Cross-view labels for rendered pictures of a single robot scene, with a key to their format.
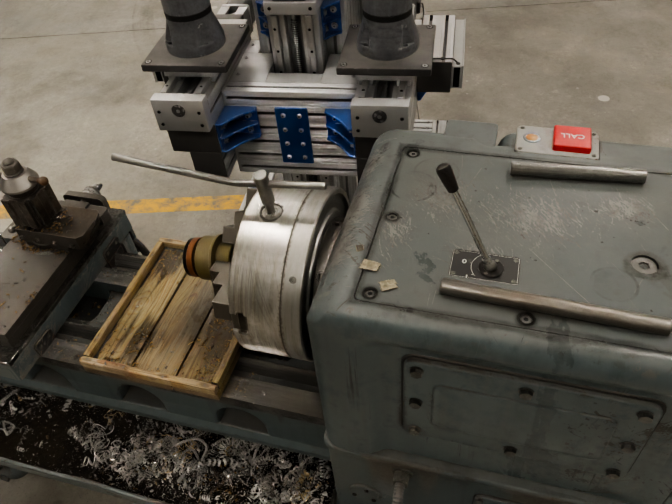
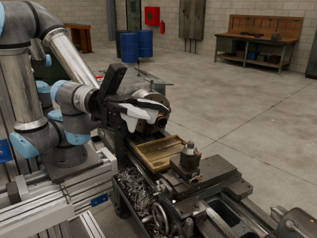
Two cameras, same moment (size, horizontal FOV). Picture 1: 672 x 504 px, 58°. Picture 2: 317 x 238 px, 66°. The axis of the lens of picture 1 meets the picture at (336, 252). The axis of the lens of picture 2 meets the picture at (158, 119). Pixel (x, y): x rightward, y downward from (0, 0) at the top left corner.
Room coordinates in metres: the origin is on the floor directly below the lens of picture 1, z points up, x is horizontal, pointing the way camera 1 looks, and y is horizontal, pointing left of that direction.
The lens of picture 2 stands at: (1.96, 1.22, 1.81)
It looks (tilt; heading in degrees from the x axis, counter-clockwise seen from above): 26 degrees down; 221
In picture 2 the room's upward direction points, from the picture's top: straight up
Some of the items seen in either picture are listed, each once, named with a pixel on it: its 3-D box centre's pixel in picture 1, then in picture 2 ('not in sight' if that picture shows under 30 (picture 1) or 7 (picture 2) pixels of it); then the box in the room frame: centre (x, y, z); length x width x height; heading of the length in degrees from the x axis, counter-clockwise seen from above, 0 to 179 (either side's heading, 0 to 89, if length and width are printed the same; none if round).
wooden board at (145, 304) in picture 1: (186, 310); (166, 151); (0.85, 0.33, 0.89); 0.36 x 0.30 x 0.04; 160
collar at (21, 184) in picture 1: (17, 177); (190, 148); (1.05, 0.65, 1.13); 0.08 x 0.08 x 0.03
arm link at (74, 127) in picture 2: not in sight; (81, 123); (1.59, 0.58, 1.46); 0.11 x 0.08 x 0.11; 7
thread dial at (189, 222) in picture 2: not in sight; (188, 226); (1.23, 0.78, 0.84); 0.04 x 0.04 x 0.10; 70
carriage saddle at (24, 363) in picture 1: (25, 276); (204, 186); (1.00, 0.72, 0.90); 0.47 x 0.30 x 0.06; 160
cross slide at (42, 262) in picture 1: (36, 259); (197, 174); (1.00, 0.67, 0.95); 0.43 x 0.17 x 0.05; 160
